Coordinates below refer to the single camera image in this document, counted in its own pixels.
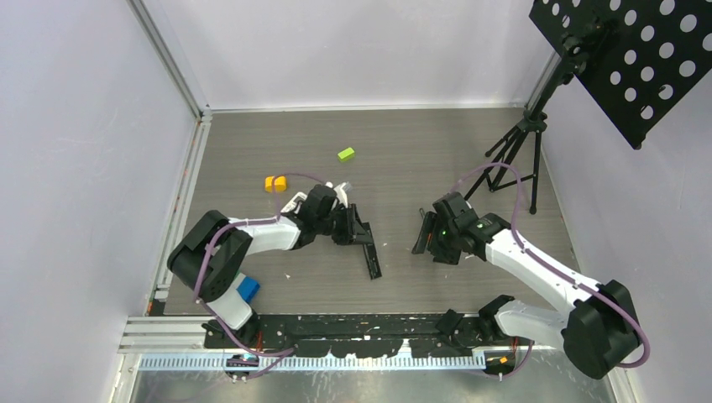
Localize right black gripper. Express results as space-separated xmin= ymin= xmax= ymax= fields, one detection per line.
xmin=412 ymin=211 xmax=462 ymax=266

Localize blue green toy brick stack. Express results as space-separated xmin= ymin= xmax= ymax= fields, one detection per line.
xmin=235 ymin=273 xmax=260 ymax=304

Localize black tripod stand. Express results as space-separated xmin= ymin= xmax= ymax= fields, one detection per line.
xmin=463 ymin=52 xmax=568 ymax=215

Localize orange yellow block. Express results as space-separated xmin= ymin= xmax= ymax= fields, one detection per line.
xmin=264 ymin=175 xmax=288 ymax=193

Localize green block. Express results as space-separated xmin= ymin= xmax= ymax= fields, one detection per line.
xmin=337 ymin=147 xmax=355 ymax=163

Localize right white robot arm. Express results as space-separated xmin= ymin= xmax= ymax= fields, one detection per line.
xmin=411 ymin=191 xmax=649 ymax=379

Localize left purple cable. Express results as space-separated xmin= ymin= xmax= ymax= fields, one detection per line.
xmin=191 ymin=170 xmax=335 ymax=382

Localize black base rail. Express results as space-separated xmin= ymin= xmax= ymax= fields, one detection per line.
xmin=203 ymin=310 xmax=527 ymax=360

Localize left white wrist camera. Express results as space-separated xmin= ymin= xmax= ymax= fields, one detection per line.
xmin=326 ymin=181 xmax=353 ymax=206

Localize white remote control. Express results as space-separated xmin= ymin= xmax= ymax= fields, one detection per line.
xmin=280 ymin=192 xmax=306 ymax=215

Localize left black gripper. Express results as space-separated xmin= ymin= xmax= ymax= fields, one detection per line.
xmin=315 ymin=203 xmax=373 ymax=246

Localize black perforated panel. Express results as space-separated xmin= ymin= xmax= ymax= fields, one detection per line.
xmin=529 ymin=0 xmax=711 ymax=149

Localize aluminium frame post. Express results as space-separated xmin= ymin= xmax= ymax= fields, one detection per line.
xmin=127 ymin=0 xmax=212 ymax=122

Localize black remote control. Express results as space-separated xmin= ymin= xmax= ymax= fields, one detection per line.
xmin=363 ymin=243 xmax=382 ymax=280

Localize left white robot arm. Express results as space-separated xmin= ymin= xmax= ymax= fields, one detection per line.
xmin=166 ymin=182 xmax=374 ymax=348

